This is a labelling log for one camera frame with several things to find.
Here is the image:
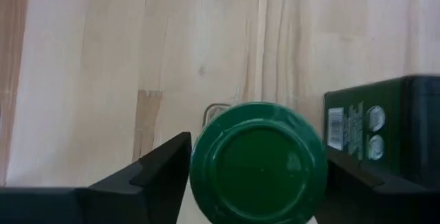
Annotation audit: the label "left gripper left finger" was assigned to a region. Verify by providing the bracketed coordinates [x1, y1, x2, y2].
[82, 131, 192, 224]

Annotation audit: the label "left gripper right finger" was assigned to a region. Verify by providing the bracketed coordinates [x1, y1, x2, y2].
[314, 150, 430, 224]

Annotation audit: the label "dark green spice tin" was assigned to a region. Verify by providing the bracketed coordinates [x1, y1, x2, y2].
[322, 75, 440, 189]

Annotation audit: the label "wooden shelf black metal legs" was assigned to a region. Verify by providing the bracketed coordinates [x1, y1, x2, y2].
[0, 0, 440, 224]

